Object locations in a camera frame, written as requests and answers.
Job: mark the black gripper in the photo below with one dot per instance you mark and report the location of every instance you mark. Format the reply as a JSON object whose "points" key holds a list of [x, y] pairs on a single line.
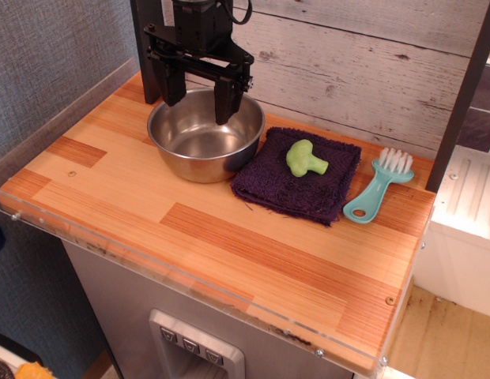
{"points": [[199, 41]]}

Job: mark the dark purple folded cloth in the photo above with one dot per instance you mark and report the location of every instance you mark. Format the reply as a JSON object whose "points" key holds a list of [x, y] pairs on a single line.
{"points": [[268, 181]]}

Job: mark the white toy sink unit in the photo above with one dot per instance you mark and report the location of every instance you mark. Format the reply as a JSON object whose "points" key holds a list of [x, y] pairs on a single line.
{"points": [[454, 259]]}

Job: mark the orange object bottom left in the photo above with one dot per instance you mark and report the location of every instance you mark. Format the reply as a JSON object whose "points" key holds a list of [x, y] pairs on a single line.
{"points": [[33, 370]]}

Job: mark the clear acrylic edge guard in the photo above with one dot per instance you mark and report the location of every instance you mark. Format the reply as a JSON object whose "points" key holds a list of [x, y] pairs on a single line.
{"points": [[277, 270]]}

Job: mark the dark frame post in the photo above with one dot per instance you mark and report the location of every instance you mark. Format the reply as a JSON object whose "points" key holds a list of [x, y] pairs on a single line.
{"points": [[470, 82], [145, 12]]}

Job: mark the grey toy fridge cabinet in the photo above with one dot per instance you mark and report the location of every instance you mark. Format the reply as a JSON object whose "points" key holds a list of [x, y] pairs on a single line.
{"points": [[123, 297]]}

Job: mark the teal dish brush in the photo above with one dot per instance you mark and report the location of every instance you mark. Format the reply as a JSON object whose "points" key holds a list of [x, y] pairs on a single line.
{"points": [[393, 166]]}

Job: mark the dark right frame post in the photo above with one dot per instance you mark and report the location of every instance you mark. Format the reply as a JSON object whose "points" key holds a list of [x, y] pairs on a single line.
{"points": [[470, 82]]}

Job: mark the stainless steel bowl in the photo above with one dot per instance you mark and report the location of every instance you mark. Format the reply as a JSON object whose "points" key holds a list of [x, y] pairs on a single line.
{"points": [[197, 149]]}

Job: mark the silver dispenser button panel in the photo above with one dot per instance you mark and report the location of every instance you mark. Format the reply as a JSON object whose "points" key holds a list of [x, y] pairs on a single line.
{"points": [[188, 352]]}

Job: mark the green toy broccoli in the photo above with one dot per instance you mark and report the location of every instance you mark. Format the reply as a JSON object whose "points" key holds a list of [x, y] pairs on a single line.
{"points": [[300, 159]]}

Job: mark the dark left frame post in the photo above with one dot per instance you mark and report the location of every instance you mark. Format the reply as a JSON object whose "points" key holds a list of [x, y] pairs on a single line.
{"points": [[145, 12]]}

